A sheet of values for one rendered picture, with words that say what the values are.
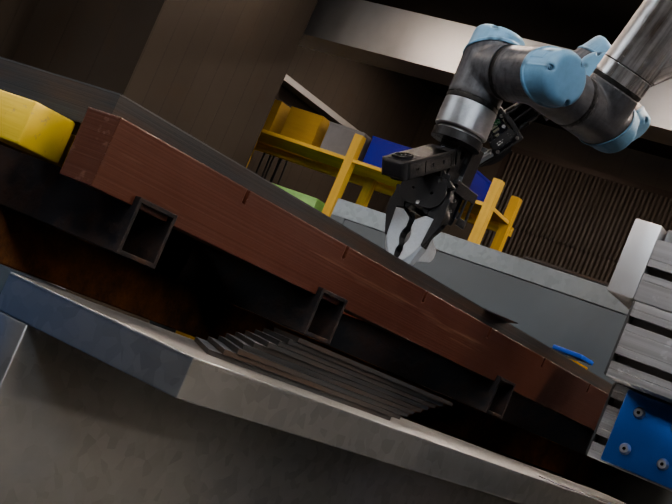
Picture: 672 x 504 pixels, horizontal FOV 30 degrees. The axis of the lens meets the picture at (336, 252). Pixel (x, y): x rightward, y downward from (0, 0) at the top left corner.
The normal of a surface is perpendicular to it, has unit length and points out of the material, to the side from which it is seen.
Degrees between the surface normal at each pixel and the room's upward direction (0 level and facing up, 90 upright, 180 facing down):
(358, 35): 90
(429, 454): 90
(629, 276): 90
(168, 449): 90
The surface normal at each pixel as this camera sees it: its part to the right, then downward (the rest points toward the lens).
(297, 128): -0.42, -0.25
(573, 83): 0.57, 0.18
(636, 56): -0.21, 0.10
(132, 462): 0.77, 0.28
